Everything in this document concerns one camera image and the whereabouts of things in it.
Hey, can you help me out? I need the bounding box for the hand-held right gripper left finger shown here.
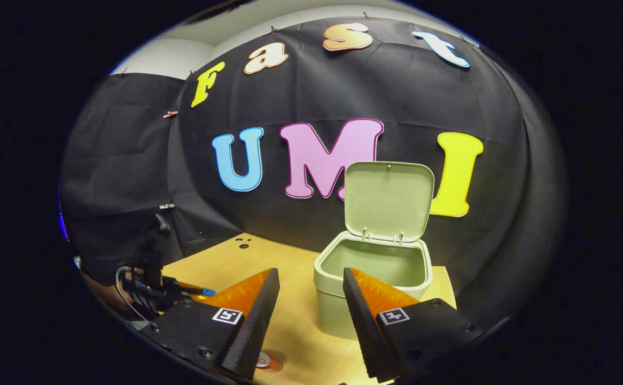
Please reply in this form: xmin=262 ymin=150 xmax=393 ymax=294
xmin=139 ymin=267 xmax=281 ymax=381

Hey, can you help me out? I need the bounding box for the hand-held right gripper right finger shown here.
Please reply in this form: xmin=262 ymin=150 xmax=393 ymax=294
xmin=342 ymin=267 xmax=483 ymax=383

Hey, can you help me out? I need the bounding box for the red pop can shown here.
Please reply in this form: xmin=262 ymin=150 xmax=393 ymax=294
xmin=255 ymin=350 xmax=283 ymax=373

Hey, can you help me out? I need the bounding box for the pale green desktop garbage bin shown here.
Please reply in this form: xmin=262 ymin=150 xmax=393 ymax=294
xmin=313 ymin=160 xmax=435 ymax=340

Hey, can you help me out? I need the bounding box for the black backdrop cloth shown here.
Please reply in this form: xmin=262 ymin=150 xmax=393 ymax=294
xmin=59 ymin=16 xmax=567 ymax=343

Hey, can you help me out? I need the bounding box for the thin left gripper cable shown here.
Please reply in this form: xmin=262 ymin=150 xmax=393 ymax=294
xmin=115 ymin=265 xmax=147 ymax=322

